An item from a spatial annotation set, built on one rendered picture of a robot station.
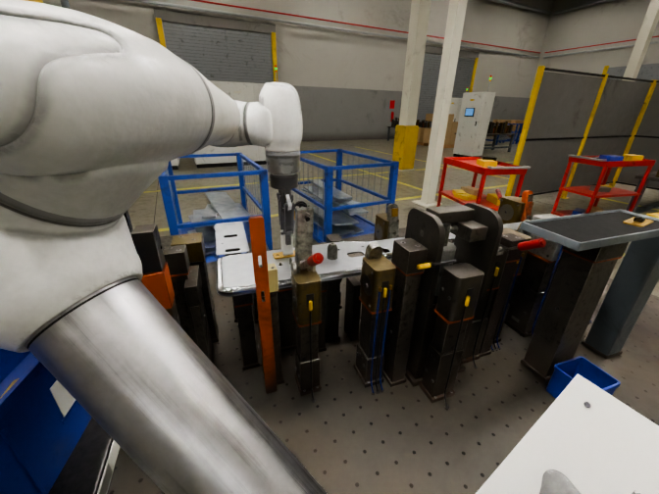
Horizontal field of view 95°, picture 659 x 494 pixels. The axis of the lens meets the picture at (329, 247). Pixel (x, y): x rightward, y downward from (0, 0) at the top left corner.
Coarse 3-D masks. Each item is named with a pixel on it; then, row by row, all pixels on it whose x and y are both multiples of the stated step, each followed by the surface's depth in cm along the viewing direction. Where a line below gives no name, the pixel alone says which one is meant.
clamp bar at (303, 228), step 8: (296, 208) 63; (304, 208) 64; (312, 208) 64; (296, 216) 64; (304, 216) 63; (312, 216) 64; (296, 224) 65; (304, 224) 65; (312, 224) 66; (296, 232) 66; (304, 232) 66; (312, 232) 67; (296, 240) 67; (304, 240) 67; (312, 240) 68; (296, 248) 68; (304, 248) 68; (296, 256) 69; (304, 256) 70; (296, 264) 70
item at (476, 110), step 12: (468, 96) 968; (480, 96) 932; (492, 96) 938; (468, 108) 972; (480, 108) 939; (468, 120) 982; (480, 120) 951; (468, 132) 990; (480, 132) 972; (456, 144) 1039; (468, 144) 998; (480, 144) 992; (456, 156) 1050; (468, 156) 1009; (480, 156) 1014
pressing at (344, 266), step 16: (512, 224) 120; (384, 240) 103; (240, 256) 91; (272, 256) 91; (384, 256) 92; (224, 272) 81; (240, 272) 81; (288, 272) 82; (320, 272) 82; (336, 272) 81; (352, 272) 82; (224, 288) 74; (240, 288) 74
